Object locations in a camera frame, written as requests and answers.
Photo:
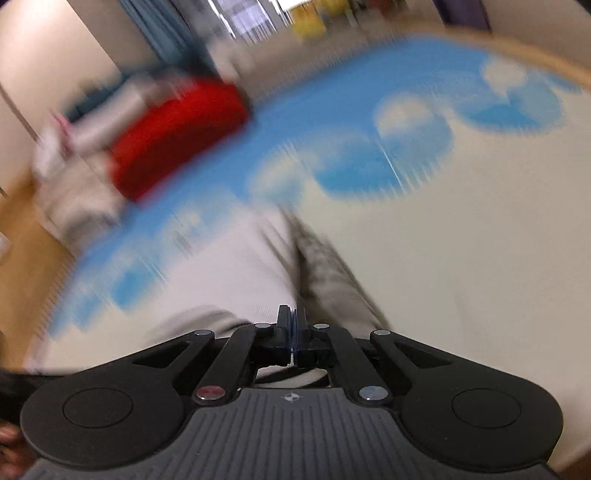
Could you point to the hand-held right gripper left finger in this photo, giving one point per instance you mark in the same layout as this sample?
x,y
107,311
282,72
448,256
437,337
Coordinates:
x,y
286,333

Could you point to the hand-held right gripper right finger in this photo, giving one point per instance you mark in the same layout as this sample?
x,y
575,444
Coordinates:
x,y
301,333

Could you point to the black white striped hoodie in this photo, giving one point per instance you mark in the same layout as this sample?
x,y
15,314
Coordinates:
x,y
277,267

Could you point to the person's left hand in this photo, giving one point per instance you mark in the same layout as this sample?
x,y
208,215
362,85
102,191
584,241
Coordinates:
x,y
10,450

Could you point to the blue white printed blanket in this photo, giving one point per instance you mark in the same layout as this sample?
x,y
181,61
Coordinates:
x,y
415,207

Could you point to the red knitted cloth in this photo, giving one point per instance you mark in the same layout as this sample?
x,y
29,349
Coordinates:
x,y
175,138

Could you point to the pile of pale cloth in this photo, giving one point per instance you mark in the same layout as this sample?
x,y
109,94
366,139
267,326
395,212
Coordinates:
x,y
78,161

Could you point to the yellow plush toy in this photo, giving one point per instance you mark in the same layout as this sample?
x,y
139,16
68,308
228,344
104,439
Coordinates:
x,y
311,23

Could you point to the window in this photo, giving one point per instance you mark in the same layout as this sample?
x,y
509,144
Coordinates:
x,y
251,16

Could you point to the blue curtain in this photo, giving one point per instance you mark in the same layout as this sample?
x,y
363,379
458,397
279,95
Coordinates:
x,y
161,32

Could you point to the purple furniture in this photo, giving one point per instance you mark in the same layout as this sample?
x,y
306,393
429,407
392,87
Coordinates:
x,y
461,13

